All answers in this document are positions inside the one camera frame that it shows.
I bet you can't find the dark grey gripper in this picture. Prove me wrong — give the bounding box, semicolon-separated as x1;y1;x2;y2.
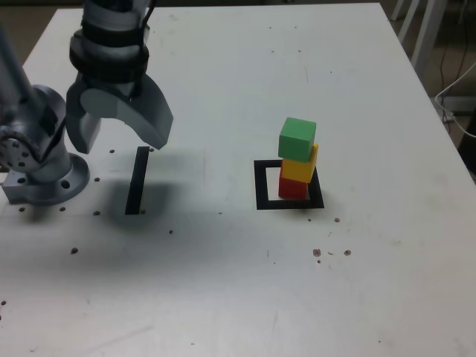
65;71;175;155

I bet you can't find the red cube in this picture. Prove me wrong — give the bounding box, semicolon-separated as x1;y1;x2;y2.
278;170;309;200

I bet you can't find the white metal furniture frame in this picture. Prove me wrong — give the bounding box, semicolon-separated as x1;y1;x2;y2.
390;0;446;70

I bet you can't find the black tape square outline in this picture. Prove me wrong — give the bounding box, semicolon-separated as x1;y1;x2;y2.
253;158;325;211

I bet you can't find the black tape strip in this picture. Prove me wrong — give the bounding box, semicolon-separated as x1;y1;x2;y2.
124;146;151;216

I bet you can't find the green cube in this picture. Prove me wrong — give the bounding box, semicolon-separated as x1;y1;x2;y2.
277;117;318;164

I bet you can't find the yellow cube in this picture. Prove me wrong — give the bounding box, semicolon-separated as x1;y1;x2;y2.
280;143;320;184

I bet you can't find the white cable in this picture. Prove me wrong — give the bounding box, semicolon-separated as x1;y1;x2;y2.
434;61;476;141

